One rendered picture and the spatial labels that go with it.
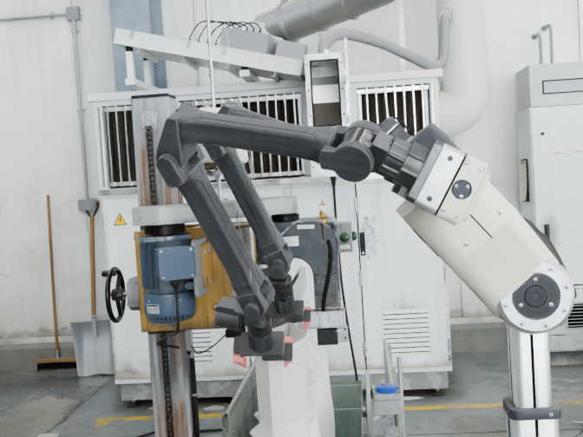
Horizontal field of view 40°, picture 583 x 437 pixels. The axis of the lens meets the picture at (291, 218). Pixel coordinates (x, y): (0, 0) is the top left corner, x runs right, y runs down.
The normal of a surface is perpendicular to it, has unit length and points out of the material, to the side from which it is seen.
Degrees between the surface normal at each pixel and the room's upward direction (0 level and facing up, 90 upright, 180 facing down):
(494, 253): 115
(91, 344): 76
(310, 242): 90
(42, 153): 90
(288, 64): 90
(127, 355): 90
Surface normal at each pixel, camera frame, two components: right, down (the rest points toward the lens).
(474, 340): -0.08, 0.06
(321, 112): -0.11, -0.68
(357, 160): -0.32, 0.55
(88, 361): -0.10, -0.18
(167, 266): 0.34, 0.03
